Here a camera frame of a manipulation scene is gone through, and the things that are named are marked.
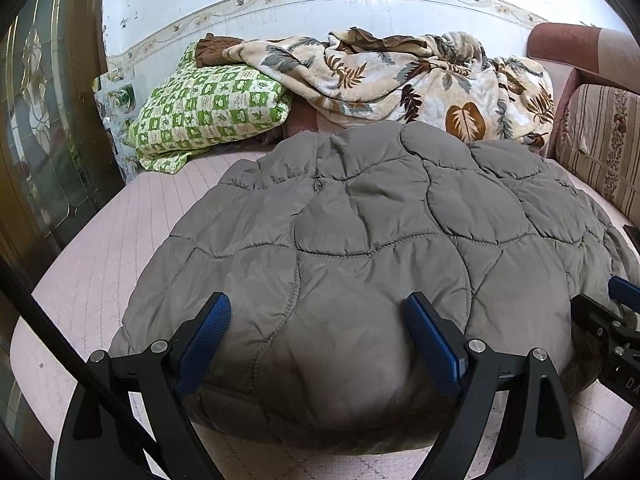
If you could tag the striped floral sofa cushion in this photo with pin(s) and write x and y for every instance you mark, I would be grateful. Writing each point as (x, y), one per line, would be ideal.
(600, 145)

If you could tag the pink quilted mattress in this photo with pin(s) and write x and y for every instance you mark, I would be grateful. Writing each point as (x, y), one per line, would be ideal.
(100, 240)

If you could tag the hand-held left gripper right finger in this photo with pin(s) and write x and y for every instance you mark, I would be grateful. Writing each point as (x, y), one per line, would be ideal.
(435, 345)

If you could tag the leaf print blanket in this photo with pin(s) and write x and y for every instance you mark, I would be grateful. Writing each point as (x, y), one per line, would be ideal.
(400, 80)

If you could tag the wooden door with glass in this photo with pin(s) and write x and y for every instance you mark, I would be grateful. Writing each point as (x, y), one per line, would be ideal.
(40, 110)

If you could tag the pink brown sofa back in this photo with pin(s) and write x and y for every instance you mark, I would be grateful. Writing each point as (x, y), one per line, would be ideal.
(575, 45)

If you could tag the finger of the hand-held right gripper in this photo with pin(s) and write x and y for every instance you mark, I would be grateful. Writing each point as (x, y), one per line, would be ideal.
(595, 312)
(627, 290)

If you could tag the brown cloth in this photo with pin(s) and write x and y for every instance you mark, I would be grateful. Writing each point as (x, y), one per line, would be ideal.
(215, 50)

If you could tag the black smartphone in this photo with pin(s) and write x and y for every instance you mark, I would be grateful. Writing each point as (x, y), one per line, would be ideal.
(634, 237)

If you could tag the green checked pillow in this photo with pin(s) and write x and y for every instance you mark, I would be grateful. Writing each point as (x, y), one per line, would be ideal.
(210, 105)

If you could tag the grey quilted hooded jacket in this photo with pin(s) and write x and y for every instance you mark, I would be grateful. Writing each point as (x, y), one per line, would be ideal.
(350, 260)

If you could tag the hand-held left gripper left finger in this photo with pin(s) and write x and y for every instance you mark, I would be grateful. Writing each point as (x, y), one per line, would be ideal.
(205, 340)

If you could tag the clear plastic bag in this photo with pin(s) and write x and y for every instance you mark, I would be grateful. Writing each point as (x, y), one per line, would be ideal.
(120, 100)

